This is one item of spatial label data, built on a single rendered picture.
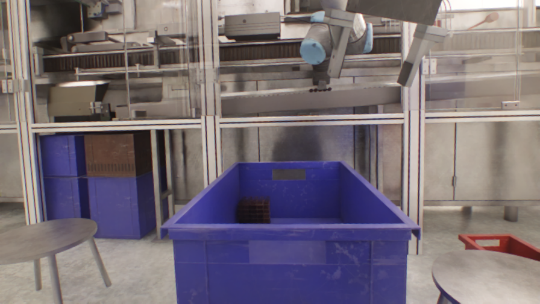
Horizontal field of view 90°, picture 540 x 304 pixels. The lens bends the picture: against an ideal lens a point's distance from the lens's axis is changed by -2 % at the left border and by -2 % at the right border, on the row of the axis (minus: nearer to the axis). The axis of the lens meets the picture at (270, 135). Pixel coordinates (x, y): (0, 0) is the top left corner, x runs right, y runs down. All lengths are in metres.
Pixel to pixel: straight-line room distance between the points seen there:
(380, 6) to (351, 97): 0.82
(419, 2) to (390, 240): 0.36
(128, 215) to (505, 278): 1.44
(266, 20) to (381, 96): 0.64
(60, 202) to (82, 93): 0.58
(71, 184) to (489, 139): 2.13
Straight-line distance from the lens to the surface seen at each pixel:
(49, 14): 2.53
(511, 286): 0.78
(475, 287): 0.74
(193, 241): 0.50
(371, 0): 0.47
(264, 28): 1.42
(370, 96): 1.28
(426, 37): 0.53
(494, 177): 1.82
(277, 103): 1.24
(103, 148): 1.58
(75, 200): 1.73
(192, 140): 1.61
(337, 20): 0.46
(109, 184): 1.60
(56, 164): 1.76
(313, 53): 0.98
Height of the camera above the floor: 0.60
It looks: 4 degrees down
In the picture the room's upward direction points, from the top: 2 degrees counter-clockwise
